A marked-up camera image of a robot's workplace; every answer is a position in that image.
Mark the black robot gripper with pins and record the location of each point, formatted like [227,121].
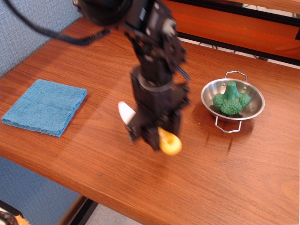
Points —
[158,114]

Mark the yellow handled toy knife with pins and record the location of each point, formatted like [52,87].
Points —
[169,143]

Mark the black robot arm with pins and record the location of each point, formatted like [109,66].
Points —
[151,29]

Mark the folded blue cloth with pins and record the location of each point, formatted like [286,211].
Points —
[46,107]

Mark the green toy broccoli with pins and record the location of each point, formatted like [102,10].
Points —
[231,102]

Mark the dark object bottom left corner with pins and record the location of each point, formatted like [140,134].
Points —
[11,216]

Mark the steel bowl with handles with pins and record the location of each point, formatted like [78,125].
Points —
[215,87]

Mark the orange black frame panel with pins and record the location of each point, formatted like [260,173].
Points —
[243,27]

